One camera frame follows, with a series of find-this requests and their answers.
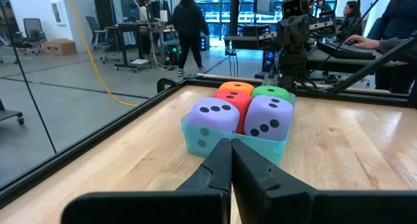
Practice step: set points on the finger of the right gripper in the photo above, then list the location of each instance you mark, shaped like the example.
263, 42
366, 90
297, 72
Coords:
327, 18
264, 32

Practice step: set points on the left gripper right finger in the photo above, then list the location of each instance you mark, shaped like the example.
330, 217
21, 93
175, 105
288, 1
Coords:
257, 191

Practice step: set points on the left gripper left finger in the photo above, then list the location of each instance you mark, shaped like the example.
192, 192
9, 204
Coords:
216, 175

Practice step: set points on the teal translucent plastic bin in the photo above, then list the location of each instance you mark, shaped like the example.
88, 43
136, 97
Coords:
215, 144

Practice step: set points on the purple foam die black pips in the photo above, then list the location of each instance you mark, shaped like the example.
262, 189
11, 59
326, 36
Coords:
211, 118
268, 120

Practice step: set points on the green foam die black pips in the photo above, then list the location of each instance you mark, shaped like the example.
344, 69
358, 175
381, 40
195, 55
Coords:
270, 92

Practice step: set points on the red foam die black pips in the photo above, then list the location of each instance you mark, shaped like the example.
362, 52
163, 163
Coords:
239, 102

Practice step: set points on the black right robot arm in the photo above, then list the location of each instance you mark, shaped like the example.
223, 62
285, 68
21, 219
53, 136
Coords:
293, 71

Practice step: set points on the person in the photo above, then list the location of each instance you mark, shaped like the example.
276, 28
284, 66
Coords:
145, 9
400, 9
350, 22
190, 28

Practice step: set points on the computer tower blue light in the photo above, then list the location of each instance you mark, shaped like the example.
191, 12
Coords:
269, 59

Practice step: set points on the black keyboard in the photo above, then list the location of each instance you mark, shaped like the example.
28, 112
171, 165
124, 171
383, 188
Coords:
345, 51

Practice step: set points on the person's hand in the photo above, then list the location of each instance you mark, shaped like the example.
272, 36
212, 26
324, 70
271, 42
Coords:
361, 41

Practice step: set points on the dark grey desk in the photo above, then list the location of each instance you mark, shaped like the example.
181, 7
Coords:
342, 65

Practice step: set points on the orange foam die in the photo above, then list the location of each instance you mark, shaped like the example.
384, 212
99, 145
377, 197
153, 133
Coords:
236, 87

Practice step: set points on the computer tower green light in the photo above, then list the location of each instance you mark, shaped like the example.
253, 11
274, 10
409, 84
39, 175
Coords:
172, 54

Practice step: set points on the black office desk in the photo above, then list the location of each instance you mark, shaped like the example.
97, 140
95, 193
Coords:
137, 27

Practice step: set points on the black office chair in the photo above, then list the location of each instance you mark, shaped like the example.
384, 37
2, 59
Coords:
32, 30
97, 35

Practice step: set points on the cardboard box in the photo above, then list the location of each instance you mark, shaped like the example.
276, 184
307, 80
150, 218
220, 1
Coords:
60, 47

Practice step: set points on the black rolling cart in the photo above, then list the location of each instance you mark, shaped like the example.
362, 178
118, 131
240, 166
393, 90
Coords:
11, 115

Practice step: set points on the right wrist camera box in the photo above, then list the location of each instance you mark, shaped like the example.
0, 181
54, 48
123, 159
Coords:
292, 7

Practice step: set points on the white wall box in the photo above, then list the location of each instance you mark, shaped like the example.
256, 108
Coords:
58, 12

